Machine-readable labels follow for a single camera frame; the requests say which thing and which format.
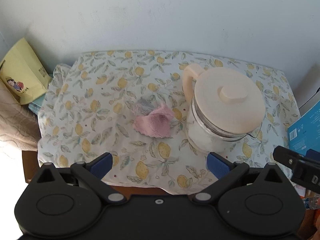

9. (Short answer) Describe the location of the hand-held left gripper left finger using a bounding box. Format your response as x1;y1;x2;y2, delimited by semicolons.
30;152;125;203

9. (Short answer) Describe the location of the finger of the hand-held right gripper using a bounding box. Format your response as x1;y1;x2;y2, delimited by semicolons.
273;145;320;167

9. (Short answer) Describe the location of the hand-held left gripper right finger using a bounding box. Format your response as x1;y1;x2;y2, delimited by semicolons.
192;152;292;203

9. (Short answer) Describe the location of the glass kettle with cream lid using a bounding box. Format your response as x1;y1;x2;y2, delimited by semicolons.
182;64;266;155

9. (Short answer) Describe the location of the pink cleaning cloth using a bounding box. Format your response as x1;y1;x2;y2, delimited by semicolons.
132;96;175;139

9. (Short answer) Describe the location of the clear plastic water bottle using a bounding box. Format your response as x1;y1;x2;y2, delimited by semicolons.
302;196;320;210

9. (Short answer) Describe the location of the blue cardboard box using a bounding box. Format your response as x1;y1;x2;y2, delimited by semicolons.
287;102;320;158

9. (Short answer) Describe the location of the lemon print tablecloth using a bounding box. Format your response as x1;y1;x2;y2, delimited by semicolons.
37;50;302;189

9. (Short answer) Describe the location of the light blue cloth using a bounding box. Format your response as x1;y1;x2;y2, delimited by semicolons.
28;99;48;113

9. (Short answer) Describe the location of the beige curtain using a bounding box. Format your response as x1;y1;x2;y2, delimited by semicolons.
0;80;40;152

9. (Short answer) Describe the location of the yellow paper bag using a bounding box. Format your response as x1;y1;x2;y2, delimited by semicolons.
0;37;53;105

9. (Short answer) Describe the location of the black cable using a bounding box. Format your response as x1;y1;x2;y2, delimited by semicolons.
299;86;320;109

